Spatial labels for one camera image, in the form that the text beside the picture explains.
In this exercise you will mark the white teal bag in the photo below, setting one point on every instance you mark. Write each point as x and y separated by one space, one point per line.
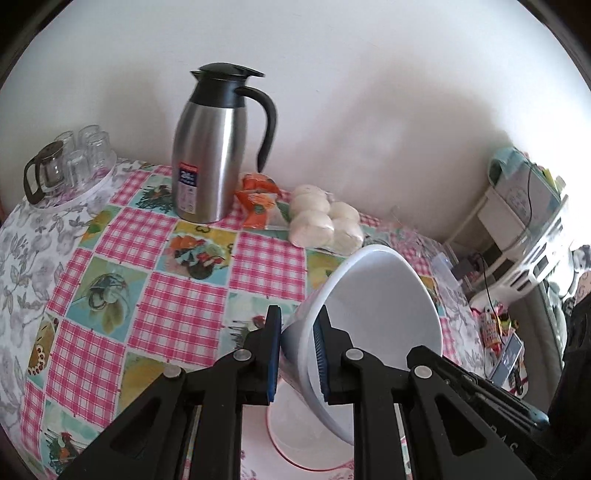
512 194

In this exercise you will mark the black charger plug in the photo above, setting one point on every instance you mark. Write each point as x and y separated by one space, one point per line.
466 267

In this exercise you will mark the colourful patterned tube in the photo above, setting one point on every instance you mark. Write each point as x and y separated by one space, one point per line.
494 330

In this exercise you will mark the clear glass mug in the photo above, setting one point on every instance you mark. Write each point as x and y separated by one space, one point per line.
445 267

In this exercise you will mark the steel thermos jug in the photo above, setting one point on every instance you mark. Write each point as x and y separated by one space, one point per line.
207 152

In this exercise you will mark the white plastic shelf rack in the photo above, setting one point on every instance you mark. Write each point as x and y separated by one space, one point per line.
517 272

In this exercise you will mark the bag of white steamed buns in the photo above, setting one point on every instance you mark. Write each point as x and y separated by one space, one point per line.
318 221

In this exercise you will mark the dark cloth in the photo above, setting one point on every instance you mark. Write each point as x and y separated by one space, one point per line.
575 350

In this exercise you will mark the smartphone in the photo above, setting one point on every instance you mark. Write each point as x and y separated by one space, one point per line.
508 360

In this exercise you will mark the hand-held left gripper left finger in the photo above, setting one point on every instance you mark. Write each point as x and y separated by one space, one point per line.
274 350

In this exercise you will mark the pale blue bowl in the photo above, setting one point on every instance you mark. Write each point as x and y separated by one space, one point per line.
378 300

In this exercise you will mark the pink checkered fruit tablecloth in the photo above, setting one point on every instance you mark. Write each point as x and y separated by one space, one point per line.
184 300

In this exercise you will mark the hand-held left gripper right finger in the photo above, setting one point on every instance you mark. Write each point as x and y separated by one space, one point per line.
319 364

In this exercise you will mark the white round tray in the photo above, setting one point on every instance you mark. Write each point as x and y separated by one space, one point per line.
99 184

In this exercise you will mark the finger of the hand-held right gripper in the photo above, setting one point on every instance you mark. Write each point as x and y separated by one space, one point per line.
498 399

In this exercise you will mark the orange snack packet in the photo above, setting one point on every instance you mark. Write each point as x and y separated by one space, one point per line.
258 203

